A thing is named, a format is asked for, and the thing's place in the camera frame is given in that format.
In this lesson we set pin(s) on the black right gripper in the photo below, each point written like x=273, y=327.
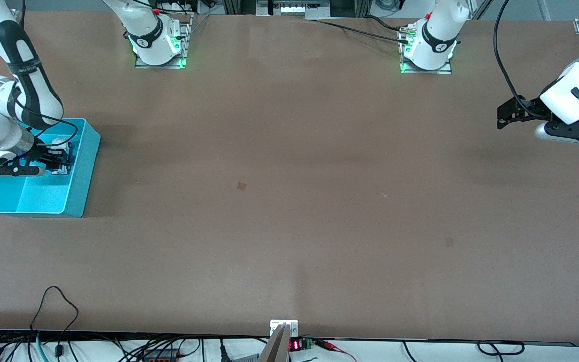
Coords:
x=44, y=152

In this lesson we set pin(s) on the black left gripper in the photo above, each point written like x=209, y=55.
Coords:
x=532, y=108

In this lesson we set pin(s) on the white jeep toy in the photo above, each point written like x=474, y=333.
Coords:
x=61, y=142

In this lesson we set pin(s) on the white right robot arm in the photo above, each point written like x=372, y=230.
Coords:
x=143, y=30

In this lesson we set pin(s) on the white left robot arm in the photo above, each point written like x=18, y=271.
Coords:
x=435, y=35

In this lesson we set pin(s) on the cyan plastic bin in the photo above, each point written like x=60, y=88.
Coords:
x=43, y=196

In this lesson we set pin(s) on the red digit display module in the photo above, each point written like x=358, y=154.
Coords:
x=295, y=345

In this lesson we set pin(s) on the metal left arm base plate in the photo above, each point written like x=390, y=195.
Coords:
x=425, y=72

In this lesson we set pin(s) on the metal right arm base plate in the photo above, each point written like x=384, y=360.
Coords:
x=187, y=40

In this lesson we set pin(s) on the aluminium frame with white device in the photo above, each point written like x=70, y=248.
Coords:
x=294, y=7

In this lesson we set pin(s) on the grey metal camera mount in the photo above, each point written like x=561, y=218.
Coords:
x=277, y=347

